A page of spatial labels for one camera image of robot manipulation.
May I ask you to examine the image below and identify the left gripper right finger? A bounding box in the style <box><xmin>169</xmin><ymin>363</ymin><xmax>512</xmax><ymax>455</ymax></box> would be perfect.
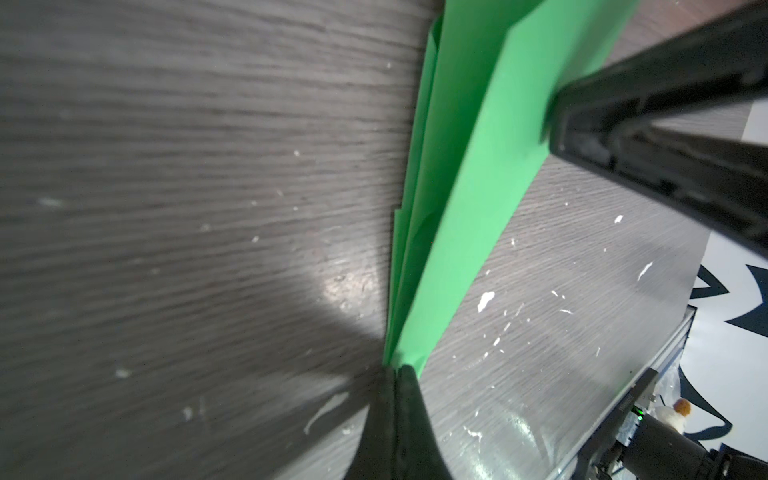
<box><xmin>393</xmin><ymin>365</ymin><xmax>452</xmax><ymax>480</ymax></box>

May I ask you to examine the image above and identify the brown white plush toy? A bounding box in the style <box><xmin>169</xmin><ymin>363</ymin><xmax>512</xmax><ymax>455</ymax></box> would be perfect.
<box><xmin>652</xmin><ymin>398</ymin><xmax>692</xmax><ymax>434</ymax></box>

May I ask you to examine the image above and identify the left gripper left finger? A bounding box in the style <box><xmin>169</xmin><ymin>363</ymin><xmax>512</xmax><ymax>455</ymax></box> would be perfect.
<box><xmin>344</xmin><ymin>367</ymin><xmax>396</xmax><ymax>480</ymax></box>

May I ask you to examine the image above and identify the green square paper sheet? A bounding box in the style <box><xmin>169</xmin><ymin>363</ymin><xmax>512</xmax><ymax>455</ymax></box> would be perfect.
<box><xmin>383</xmin><ymin>1</ymin><xmax>636</xmax><ymax>371</ymax></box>

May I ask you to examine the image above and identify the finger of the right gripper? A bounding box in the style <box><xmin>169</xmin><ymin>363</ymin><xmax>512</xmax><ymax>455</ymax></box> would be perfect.
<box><xmin>549</xmin><ymin>1</ymin><xmax>767</xmax><ymax>255</ymax></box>

